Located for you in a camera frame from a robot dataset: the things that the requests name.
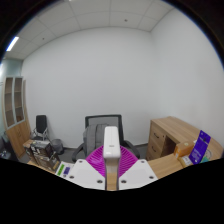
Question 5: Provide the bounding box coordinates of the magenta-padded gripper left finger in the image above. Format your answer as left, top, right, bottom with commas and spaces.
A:
65, 145, 107, 191

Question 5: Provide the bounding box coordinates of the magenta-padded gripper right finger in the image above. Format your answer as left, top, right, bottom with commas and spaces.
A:
116, 145, 159, 191

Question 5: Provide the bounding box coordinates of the white charger block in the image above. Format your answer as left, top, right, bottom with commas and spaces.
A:
102, 125, 121, 173

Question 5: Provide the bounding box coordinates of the printed sticker sheet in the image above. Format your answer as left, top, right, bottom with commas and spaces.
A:
54, 161, 75, 180

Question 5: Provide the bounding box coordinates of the grey backpack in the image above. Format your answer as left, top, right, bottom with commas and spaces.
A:
82, 123, 108, 158

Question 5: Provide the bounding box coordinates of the grey waste bin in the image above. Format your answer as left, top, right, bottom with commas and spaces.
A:
50, 138, 65, 155

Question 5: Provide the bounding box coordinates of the orange box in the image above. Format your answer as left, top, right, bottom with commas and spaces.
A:
173, 142, 195, 159

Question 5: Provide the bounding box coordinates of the wooden drawer cabinet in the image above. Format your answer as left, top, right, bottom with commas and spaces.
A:
145, 116, 223, 162

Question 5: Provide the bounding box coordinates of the black mesh office chair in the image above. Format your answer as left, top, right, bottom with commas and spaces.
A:
71, 114, 141, 163

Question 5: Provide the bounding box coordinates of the small black chair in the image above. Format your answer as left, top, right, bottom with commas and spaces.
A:
31, 114, 50, 141

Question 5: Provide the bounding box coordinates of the purple card package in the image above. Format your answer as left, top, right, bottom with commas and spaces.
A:
188, 130, 212, 165

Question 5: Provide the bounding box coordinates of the wooden shelf unit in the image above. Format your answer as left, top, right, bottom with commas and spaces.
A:
2, 76, 33, 160

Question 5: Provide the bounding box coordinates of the ceiling light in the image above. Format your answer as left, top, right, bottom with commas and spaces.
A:
5, 36, 20, 53

